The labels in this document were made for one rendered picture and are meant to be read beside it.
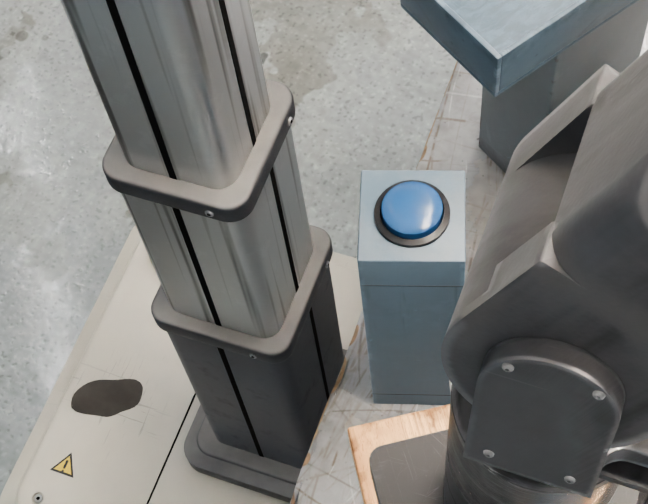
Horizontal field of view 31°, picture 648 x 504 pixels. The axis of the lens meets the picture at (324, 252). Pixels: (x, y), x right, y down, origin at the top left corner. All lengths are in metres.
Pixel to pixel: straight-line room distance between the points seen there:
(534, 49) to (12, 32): 1.62
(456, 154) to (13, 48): 1.35
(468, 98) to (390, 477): 0.73
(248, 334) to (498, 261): 0.88
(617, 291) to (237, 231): 0.73
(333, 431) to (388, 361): 0.10
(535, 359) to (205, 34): 0.56
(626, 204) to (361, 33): 1.97
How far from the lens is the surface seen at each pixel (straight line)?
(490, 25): 0.88
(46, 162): 2.14
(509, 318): 0.28
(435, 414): 0.69
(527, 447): 0.31
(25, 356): 1.97
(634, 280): 0.26
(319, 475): 0.98
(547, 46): 0.85
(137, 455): 1.57
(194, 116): 0.86
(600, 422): 0.29
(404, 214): 0.77
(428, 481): 0.45
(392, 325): 0.85
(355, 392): 1.00
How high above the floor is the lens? 1.71
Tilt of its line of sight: 61 degrees down
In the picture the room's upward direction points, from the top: 9 degrees counter-clockwise
